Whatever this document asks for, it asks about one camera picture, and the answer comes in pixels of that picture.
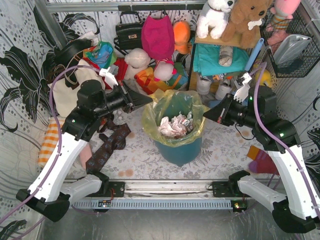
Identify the left white sneaker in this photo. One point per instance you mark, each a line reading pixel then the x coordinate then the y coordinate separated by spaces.
pixel 203 85

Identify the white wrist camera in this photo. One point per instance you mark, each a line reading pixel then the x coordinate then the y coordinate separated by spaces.
pixel 109 75
pixel 242 93

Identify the red cloth garment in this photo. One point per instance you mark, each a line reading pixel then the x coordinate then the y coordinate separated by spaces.
pixel 122 68

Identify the white sneaker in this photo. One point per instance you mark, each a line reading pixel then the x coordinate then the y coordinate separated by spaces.
pixel 224 88
pixel 203 85

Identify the brown plush dog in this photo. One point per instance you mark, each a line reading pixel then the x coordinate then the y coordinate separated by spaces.
pixel 245 19

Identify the crumpled paper trash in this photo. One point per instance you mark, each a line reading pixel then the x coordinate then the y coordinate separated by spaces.
pixel 177 127

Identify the orange plush toy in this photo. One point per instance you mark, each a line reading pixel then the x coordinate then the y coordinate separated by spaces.
pixel 182 33

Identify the blue plastic trash bin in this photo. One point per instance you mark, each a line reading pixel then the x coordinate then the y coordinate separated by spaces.
pixel 180 155

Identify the blue handled broom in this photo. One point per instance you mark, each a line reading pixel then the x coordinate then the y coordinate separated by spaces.
pixel 235 77

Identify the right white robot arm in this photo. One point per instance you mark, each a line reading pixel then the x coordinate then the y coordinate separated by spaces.
pixel 295 211

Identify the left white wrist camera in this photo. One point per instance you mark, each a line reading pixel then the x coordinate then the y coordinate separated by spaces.
pixel 109 75

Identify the silver pouch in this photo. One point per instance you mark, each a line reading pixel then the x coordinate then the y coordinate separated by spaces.
pixel 290 48

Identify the yellow plush duck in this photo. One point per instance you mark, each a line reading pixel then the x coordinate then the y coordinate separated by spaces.
pixel 266 79

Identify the wooden shelf board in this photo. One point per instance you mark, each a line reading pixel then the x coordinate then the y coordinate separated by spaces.
pixel 234 42

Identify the white plush bear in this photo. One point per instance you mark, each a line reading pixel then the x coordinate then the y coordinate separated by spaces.
pixel 137 61

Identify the purple orange sock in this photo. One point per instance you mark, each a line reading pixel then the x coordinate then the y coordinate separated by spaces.
pixel 261 162

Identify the pink plush toy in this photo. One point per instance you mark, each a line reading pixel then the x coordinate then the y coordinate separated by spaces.
pixel 282 14

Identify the pink white plush doll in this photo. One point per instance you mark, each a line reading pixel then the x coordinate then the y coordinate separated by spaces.
pixel 164 70

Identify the dark patterned necktie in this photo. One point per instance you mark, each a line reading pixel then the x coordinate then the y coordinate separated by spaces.
pixel 114 138

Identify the black wire basket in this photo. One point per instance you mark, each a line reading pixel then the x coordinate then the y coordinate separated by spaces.
pixel 304 63

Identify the right white sneaker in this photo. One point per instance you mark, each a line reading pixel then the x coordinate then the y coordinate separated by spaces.
pixel 224 88

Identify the pink sock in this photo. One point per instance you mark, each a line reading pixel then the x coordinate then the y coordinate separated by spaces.
pixel 85 155

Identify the colorful scarf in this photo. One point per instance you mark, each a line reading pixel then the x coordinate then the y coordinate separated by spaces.
pixel 100 56

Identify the orange checkered towel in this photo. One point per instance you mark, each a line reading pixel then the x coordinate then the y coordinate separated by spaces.
pixel 51 138

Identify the teal folded cloth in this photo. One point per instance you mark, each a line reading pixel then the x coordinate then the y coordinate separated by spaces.
pixel 206 60

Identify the white plush dog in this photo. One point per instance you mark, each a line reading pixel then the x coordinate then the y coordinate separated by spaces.
pixel 213 18

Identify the black leather handbag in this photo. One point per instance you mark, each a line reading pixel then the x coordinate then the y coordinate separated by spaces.
pixel 128 35

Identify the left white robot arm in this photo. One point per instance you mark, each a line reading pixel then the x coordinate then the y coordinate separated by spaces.
pixel 49 195

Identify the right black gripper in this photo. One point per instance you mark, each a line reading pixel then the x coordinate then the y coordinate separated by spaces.
pixel 227 111

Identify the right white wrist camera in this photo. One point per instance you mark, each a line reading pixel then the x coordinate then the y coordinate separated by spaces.
pixel 242 93

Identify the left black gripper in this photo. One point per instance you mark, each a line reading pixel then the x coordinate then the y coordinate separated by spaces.
pixel 127 97

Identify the yellow plastic trash bag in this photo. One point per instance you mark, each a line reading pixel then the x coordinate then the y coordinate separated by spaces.
pixel 170 104

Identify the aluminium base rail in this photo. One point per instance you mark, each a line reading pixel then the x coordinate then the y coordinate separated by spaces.
pixel 164 194

